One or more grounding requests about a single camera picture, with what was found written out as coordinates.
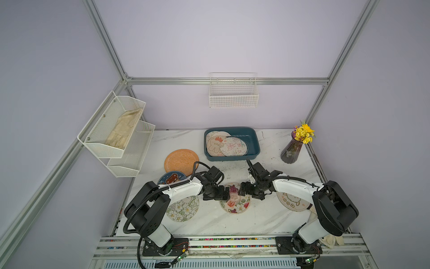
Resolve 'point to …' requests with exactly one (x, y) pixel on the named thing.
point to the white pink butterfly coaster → (233, 146)
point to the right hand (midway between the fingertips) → (241, 196)
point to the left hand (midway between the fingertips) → (221, 199)
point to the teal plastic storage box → (249, 134)
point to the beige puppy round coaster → (293, 202)
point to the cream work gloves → (331, 241)
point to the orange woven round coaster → (181, 160)
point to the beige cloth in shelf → (124, 128)
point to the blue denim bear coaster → (171, 177)
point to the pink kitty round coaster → (218, 135)
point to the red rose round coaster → (237, 204)
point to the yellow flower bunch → (303, 133)
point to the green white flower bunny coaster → (183, 209)
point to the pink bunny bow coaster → (213, 140)
